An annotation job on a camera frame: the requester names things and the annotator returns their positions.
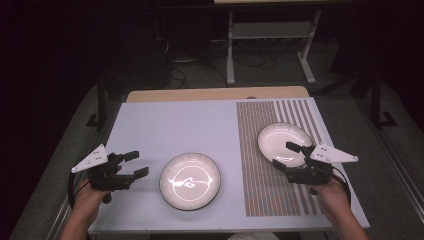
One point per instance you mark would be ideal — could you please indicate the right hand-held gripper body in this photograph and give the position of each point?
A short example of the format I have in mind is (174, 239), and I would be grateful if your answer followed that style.
(316, 171)

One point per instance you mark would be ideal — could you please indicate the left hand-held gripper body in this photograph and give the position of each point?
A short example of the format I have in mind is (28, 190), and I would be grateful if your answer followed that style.
(103, 176)

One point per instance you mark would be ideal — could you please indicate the white plate with dark rim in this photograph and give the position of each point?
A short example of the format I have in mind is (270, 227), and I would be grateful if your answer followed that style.
(190, 181)
(280, 140)

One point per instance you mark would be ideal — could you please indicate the person's right hand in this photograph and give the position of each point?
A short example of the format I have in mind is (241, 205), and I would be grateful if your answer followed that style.
(333, 196)

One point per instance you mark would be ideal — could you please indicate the person's left hand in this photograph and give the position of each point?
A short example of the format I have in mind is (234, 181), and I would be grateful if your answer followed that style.
(86, 201)

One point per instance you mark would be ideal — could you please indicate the white striped table mat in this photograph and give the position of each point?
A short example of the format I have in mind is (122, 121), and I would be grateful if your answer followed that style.
(183, 126)

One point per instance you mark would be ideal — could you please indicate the black metal stand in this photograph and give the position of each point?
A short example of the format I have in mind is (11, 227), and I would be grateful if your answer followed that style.
(376, 100)

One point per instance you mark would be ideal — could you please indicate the white metal frame table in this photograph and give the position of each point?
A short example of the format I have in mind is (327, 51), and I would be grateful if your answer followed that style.
(266, 30)

